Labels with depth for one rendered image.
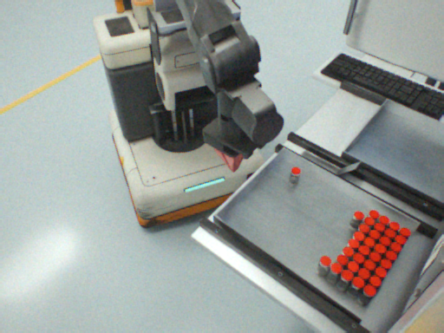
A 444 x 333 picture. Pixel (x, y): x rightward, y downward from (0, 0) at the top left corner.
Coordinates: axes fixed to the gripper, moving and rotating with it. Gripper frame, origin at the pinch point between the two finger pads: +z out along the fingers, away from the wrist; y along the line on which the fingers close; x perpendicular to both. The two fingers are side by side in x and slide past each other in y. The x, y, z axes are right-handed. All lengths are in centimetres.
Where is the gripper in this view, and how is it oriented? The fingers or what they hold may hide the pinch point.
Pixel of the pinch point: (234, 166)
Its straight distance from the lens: 76.9
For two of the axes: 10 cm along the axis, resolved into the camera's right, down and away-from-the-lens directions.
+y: 7.7, 4.5, -4.5
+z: 0.3, 6.8, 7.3
